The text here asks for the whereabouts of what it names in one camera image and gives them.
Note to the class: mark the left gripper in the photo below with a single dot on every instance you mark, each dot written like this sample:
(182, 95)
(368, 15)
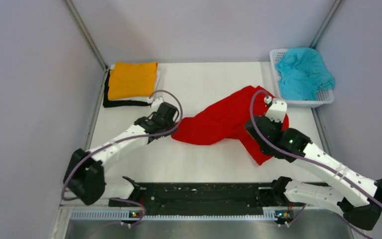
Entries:
(172, 124)

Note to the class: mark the right aluminium corner post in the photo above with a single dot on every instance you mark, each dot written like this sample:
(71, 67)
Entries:
(327, 21)

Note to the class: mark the teal t-shirt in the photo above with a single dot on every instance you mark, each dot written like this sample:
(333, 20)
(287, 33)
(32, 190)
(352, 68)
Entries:
(303, 74)

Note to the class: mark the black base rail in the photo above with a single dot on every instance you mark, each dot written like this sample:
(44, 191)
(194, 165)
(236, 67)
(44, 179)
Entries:
(206, 199)

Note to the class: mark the red t-shirt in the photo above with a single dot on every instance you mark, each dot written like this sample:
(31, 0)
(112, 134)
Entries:
(225, 119)

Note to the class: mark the aluminium corner post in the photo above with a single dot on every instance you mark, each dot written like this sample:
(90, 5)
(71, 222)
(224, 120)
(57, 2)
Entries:
(327, 21)
(84, 32)

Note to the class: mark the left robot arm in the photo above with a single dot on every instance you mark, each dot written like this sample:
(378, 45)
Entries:
(85, 175)

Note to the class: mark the white plastic basket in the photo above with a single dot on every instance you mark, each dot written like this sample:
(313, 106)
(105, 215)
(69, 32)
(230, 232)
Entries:
(323, 97)

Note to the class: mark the black folded t-shirt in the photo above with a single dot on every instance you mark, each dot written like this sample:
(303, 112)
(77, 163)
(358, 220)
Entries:
(119, 91)

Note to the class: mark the left aluminium corner post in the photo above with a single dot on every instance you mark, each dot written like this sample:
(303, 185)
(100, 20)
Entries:
(84, 32)

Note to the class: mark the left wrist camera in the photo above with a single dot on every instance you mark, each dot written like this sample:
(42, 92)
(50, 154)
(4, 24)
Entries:
(155, 102)

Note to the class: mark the orange folded t-shirt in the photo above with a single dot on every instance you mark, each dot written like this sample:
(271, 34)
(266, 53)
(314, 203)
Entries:
(131, 80)

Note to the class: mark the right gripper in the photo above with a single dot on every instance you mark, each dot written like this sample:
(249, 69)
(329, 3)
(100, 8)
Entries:
(275, 119)

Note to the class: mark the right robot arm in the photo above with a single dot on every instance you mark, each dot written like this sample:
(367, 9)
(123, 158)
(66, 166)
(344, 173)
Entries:
(354, 197)

